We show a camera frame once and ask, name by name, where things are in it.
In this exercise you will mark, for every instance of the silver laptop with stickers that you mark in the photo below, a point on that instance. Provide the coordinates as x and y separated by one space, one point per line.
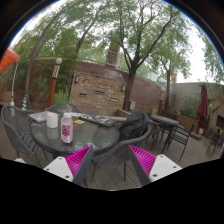
38 116

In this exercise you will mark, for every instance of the round dark patio table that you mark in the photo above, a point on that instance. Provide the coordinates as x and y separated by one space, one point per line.
165 120

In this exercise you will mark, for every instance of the grey wall utility box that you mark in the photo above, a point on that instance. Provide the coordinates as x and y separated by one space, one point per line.
132 105

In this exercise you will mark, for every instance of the orange patio umbrella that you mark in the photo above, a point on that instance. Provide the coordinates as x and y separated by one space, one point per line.
7 58

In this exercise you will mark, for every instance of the white cup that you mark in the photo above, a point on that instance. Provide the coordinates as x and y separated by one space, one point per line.
52 120

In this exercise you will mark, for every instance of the thin-trunk green tree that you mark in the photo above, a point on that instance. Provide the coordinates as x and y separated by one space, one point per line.
84 36

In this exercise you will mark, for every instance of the blue yellow striped cone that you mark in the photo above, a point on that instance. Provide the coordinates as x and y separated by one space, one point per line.
24 103

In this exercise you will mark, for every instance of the black wall lantern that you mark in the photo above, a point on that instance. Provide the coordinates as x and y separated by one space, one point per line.
123 88
77 79

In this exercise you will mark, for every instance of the slim-trunk green tree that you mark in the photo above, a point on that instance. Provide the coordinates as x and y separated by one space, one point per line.
167 90

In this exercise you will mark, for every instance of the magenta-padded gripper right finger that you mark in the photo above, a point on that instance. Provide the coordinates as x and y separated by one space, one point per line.
165 166

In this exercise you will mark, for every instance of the dark forked-trunk tree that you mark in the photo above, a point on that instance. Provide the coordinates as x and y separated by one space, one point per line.
128 93

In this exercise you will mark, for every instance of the leaning-trunk green tree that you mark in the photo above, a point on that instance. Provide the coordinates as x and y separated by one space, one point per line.
31 73

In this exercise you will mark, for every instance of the pink drink bottle white cap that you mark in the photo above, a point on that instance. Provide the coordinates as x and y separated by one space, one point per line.
66 130

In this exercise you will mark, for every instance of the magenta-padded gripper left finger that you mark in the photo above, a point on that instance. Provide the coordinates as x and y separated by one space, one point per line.
58 166

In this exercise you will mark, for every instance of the striped lamp post white globe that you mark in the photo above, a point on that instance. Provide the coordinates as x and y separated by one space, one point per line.
54 83

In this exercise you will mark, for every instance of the black backpack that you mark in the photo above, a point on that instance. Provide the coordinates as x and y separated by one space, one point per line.
135 125

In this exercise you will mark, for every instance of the small yellow card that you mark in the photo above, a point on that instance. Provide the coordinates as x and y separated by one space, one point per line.
79 122

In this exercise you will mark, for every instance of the brown lamp post white globe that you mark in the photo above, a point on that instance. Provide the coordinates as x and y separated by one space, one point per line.
161 100

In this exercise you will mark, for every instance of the black laptop with stickers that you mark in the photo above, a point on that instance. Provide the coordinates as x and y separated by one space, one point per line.
98 120

